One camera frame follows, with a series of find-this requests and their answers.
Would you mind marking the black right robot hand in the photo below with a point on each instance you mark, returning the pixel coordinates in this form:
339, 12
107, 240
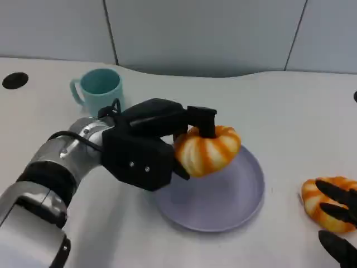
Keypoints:
338, 192

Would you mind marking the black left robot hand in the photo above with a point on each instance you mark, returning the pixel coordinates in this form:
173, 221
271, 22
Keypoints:
156, 114

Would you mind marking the orange white toy bread roll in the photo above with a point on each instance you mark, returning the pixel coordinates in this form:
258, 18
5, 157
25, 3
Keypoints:
313, 192
206, 156

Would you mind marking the pale green mug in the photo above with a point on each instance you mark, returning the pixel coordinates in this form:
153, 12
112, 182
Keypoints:
97, 92

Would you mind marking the black round table grommet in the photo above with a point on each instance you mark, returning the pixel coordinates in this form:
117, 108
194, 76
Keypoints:
355, 96
15, 80

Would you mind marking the lilac plate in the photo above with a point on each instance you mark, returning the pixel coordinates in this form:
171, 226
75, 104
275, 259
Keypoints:
217, 201

